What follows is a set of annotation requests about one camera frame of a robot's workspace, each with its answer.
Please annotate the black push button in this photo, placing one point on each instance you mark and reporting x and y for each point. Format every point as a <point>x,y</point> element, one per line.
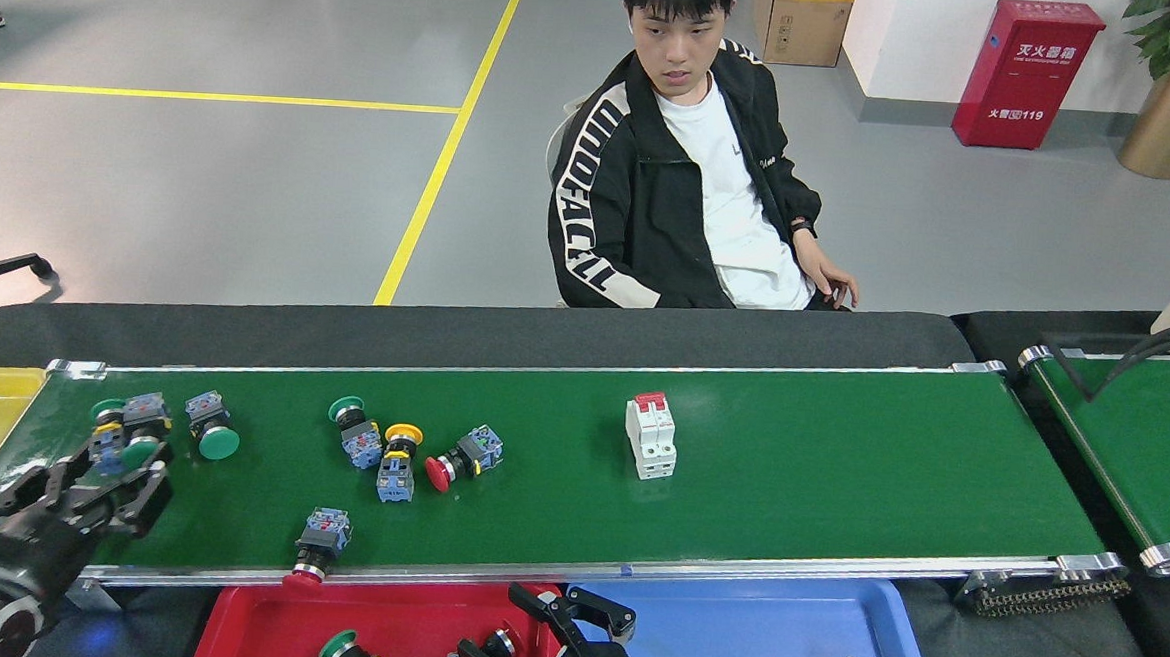
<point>505,645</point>

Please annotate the green push button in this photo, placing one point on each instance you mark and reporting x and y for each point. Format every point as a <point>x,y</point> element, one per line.
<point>362,447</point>
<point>336,646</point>
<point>219,443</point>
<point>145,411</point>

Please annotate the red push button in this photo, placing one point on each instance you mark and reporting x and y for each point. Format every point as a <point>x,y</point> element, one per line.
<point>326,533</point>
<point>484,448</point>

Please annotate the yellow push button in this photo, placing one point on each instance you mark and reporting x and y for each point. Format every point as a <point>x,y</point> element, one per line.
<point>397,479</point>

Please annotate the blue plastic tray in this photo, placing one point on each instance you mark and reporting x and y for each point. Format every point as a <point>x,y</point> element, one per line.
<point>759,638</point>

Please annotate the red plastic tray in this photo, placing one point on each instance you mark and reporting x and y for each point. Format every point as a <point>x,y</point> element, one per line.
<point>258,637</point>

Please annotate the long green conveyor belt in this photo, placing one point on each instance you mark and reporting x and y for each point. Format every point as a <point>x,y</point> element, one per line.
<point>787,479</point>

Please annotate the person's left hand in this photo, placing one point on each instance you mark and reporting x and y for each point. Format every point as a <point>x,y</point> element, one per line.
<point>833,281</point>

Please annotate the white circuit breaker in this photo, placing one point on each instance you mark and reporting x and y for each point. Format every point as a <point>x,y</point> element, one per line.
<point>651,442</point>

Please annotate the person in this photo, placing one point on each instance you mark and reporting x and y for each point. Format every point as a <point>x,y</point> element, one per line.
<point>602,199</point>

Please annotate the black wristwatch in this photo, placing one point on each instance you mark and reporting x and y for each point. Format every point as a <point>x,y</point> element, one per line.
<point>804,227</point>

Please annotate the grey office chair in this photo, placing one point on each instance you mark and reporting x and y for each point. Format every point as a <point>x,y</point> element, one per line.
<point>558,137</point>

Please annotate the cardboard box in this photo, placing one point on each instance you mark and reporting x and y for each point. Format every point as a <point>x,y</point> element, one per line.
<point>806,25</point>

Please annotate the red fire extinguisher box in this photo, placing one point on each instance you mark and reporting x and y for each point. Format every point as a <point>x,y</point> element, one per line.
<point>1023,86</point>

